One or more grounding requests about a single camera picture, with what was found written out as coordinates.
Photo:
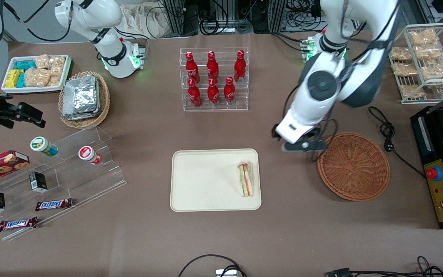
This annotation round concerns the triangular sandwich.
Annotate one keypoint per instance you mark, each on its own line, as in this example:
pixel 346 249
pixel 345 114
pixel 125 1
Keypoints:
pixel 245 179

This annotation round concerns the yellow emergency stop box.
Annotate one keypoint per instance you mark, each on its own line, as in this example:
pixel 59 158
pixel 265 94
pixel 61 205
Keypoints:
pixel 442 192

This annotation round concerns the cream plastic tray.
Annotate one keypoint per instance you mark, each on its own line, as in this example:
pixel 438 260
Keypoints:
pixel 206 181

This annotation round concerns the black appliance housing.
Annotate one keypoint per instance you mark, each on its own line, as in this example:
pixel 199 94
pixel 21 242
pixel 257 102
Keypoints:
pixel 437 130

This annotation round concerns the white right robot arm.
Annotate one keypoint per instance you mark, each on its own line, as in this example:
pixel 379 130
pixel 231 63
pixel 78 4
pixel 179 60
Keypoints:
pixel 102 27

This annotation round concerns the bagged cracker pack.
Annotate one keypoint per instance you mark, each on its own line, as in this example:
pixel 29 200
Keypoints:
pixel 412 90
pixel 400 54
pixel 422 37
pixel 437 71
pixel 428 52
pixel 405 69

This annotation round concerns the white rectangular snack tray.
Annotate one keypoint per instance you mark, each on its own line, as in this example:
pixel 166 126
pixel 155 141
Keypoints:
pixel 8 89

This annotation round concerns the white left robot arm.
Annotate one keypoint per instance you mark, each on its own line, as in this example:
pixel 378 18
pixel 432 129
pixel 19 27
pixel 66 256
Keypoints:
pixel 356 46

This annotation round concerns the red lid yogurt cup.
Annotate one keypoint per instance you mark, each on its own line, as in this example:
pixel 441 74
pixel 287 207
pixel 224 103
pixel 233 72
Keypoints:
pixel 89 154

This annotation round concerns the green lid yogurt cup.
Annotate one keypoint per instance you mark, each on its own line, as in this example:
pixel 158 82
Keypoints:
pixel 42 145

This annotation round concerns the wicker basket with foil packs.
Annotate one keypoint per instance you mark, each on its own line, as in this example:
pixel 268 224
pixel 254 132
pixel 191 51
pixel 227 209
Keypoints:
pixel 104 100

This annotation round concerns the teal snack pack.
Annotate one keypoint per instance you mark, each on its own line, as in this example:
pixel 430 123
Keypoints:
pixel 25 65
pixel 21 80

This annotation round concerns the clear acrylic bottle rack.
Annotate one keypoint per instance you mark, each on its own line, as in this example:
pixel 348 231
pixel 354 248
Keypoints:
pixel 215 105

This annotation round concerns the clear rice cracker pack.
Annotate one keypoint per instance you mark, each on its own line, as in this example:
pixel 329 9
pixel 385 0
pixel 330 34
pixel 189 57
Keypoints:
pixel 57 65
pixel 37 77
pixel 42 61
pixel 54 80

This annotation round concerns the stack of silver foil packs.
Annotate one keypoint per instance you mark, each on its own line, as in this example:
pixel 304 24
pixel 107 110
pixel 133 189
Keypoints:
pixel 80 98

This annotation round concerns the beige cloth bag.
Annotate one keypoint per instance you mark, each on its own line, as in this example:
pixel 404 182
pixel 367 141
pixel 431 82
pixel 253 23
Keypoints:
pixel 140 19

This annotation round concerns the Snickers chocolate bar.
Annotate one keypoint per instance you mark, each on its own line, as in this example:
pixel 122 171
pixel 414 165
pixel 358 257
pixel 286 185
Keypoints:
pixel 54 204
pixel 17 224

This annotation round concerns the small white device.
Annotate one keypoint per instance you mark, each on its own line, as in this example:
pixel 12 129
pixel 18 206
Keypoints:
pixel 226 273

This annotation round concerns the red cola bottle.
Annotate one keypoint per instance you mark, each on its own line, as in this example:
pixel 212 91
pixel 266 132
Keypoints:
pixel 239 65
pixel 194 94
pixel 213 94
pixel 229 92
pixel 212 66
pixel 191 67

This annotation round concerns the clear acrylic stepped shelf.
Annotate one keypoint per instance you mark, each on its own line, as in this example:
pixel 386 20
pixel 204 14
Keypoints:
pixel 79 177

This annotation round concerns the yellow snack pack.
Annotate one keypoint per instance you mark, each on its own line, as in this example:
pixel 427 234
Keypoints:
pixel 13 78

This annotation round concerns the empty brown wicker basket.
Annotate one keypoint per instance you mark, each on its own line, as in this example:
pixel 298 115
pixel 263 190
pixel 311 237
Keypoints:
pixel 354 167

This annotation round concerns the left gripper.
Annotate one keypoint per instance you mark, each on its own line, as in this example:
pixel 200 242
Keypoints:
pixel 275 132

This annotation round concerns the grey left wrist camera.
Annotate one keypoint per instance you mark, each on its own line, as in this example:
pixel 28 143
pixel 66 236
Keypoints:
pixel 306 146

